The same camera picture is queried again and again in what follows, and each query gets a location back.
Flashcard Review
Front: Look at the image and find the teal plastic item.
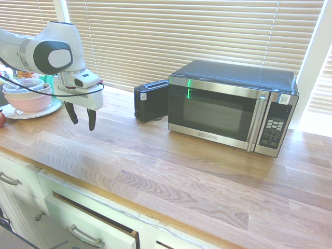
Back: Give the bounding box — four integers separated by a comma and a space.
39, 74, 57, 94

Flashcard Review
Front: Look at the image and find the silver drawer handle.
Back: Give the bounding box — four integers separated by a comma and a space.
0, 171, 22, 186
65, 224, 105, 248

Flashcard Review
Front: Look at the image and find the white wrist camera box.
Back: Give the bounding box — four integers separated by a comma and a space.
70, 72, 102, 89

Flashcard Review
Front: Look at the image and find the black stainless steel microwave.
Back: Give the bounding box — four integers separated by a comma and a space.
168, 60, 300, 158

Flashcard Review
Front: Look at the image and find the pink bowl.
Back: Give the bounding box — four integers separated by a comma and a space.
4, 90, 54, 113

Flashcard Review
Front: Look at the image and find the orange food packet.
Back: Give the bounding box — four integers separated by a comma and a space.
16, 70, 40, 79

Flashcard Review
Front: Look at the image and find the black toaster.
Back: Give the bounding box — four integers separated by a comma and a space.
133, 79, 170, 123

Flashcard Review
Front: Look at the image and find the white plate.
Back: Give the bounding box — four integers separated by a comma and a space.
1, 98, 63, 120

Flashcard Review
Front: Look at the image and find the QR sticker on microwave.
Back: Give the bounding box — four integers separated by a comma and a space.
278, 93, 292, 105

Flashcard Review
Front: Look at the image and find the wide beige window blind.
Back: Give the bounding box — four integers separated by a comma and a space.
65, 0, 327, 93

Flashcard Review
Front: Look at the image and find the white open drawer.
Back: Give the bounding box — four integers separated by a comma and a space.
43, 191, 140, 249

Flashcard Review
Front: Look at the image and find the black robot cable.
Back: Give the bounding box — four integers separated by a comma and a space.
0, 59, 105, 98

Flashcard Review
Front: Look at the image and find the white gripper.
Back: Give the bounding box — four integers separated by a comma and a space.
57, 71, 105, 132

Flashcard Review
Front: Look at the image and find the white bowl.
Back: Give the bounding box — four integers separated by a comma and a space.
2, 82, 52, 95

